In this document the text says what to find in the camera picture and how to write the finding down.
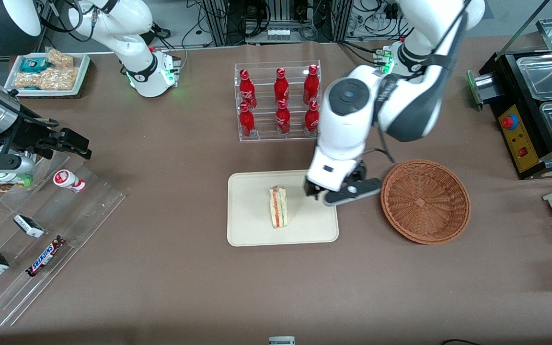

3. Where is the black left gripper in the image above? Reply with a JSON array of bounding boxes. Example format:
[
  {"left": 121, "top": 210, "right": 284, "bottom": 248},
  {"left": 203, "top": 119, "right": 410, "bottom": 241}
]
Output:
[{"left": 304, "top": 161, "right": 368, "bottom": 203}]

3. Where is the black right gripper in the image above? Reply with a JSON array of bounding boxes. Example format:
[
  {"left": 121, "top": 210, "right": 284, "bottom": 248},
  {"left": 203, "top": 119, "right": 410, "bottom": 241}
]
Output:
[{"left": 5, "top": 117, "right": 93, "bottom": 161}]

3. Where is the triangular sandwich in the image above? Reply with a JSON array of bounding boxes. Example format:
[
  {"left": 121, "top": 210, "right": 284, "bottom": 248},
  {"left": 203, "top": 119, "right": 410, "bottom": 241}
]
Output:
[{"left": 269, "top": 185, "right": 288, "bottom": 229}]

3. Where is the dark board under tray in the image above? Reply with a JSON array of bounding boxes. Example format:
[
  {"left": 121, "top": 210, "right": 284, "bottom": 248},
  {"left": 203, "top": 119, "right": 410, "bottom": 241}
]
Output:
[{"left": 16, "top": 60, "right": 96, "bottom": 100}]

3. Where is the cream plastic tray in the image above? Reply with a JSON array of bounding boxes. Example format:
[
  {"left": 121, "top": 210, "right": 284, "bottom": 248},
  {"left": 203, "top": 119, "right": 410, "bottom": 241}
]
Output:
[{"left": 227, "top": 169, "right": 339, "bottom": 247}]

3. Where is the white rectangular snack tray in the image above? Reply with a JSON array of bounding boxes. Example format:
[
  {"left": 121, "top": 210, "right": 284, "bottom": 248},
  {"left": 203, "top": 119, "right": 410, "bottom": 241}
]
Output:
[{"left": 4, "top": 52, "right": 91, "bottom": 98}]

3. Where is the brown wicker basket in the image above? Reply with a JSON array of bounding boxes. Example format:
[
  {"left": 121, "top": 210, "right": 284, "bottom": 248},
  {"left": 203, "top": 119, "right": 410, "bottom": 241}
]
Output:
[{"left": 380, "top": 160, "right": 471, "bottom": 245}]

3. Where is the white red yogurt bottle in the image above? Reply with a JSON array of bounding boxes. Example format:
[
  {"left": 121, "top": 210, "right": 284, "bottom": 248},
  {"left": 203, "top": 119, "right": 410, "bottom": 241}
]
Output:
[{"left": 53, "top": 169, "right": 86, "bottom": 193}]

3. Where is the clear acrylic stepped display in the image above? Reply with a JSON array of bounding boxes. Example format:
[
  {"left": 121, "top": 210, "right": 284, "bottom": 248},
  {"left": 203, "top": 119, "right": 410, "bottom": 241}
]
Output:
[{"left": 0, "top": 153, "right": 126, "bottom": 327}]

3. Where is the large peanut snack bag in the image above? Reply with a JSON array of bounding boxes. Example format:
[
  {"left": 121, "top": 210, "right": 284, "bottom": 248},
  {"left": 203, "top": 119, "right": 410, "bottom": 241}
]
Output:
[{"left": 15, "top": 67, "right": 79, "bottom": 91}]

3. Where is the green white cup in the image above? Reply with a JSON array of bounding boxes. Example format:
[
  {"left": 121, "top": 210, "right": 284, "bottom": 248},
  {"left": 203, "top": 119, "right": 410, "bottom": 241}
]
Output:
[{"left": 0, "top": 170, "right": 35, "bottom": 189}]

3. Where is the red cola bottle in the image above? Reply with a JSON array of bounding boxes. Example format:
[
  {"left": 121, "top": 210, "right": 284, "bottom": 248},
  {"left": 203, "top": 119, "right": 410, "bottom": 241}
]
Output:
[
  {"left": 274, "top": 68, "right": 290, "bottom": 104},
  {"left": 303, "top": 64, "right": 320, "bottom": 105},
  {"left": 304, "top": 100, "right": 320, "bottom": 135},
  {"left": 276, "top": 99, "right": 291, "bottom": 136},
  {"left": 239, "top": 69, "right": 257, "bottom": 110},
  {"left": 239, "top": 102, "right": 256, "bottom": 138}
]

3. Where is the clear acrylic bottle rack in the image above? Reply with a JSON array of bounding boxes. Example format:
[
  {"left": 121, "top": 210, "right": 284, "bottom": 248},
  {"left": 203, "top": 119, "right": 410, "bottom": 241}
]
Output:
[{"left": 234, "top": 60, "right": 322, "bottom": 142}]

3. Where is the small peanut snack bag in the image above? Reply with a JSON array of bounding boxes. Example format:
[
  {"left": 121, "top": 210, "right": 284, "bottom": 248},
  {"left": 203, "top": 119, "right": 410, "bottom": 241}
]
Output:
[{"left": 47, "top": 48, "right": 74, "bottom": 68}]

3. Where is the teal snack packet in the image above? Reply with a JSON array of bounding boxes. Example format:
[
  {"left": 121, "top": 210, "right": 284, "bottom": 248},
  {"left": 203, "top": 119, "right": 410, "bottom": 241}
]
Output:
[{"left": 20, "top": 57, "right": 50, "bottom": 73}]

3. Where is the Snickers chocolate bar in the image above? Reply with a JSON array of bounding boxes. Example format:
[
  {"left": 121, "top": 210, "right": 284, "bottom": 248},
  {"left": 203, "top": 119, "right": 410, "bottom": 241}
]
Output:
[{"left": 26, "top": 236, "right": 66, "bottom": 277}]

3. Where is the black food warmer machine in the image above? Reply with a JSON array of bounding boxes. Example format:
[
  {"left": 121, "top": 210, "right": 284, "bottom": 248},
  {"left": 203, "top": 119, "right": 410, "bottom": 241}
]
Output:
[{"left": 468, "top": 17, "right": 552, "bottom": 181}]

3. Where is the aluminium frame rack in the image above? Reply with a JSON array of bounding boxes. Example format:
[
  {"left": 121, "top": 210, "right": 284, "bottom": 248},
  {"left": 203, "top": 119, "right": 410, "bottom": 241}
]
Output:
[{"left": 199, "top": 0, "right": 353, "bottom": 46}]

